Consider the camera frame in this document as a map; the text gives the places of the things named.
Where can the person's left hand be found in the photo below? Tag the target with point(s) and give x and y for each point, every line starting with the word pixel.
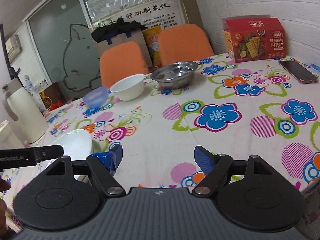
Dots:
pixel 4 186

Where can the left orange chair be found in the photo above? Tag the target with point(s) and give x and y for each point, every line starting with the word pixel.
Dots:
pixel 120 62

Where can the red cracker box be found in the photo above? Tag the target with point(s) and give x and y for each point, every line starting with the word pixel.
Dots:
pixel 254 38

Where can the frosted glass cat panel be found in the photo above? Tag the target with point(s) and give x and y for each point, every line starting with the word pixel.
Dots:
pixel 65 46

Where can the stainless steel bowl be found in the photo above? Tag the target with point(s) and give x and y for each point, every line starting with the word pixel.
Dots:
pixel 175 75

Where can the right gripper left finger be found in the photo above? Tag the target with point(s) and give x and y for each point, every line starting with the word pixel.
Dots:
pixel 102 168

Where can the cream thermos jug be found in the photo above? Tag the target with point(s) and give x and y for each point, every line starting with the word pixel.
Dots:
pixel 21 108

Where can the blue translucent plastic bowl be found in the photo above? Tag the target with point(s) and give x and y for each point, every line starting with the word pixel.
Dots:
pixel 97 97

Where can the white ceramic bowl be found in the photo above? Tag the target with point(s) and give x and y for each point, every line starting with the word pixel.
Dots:
pixel 129 88

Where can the brown gift bag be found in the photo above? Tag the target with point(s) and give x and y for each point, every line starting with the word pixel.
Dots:
pixel 52 94

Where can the red object on side table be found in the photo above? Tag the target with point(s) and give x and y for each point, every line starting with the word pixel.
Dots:
pixel 55 105

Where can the white plate with black floral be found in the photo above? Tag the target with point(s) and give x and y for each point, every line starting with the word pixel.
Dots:
pixel 77 144

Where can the yellow snack bag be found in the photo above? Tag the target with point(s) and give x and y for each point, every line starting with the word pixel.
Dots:
pixel 151 40

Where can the dark smartphone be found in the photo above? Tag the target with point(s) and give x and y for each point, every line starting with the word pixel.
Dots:
pixel 301 74

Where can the white poster board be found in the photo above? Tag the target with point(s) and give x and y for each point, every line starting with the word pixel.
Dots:
pixel 163 13

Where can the floral tablecloth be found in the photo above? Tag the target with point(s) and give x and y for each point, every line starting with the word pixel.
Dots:
pixel 255 112

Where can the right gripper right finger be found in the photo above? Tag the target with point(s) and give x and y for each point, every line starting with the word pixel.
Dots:
pixel 215 169

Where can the right orange chair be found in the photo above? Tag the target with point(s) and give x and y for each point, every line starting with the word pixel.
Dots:
pixel 187 42

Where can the orange chair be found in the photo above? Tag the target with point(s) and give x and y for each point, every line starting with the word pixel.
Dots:
pixel 120 62
pixel 187 42

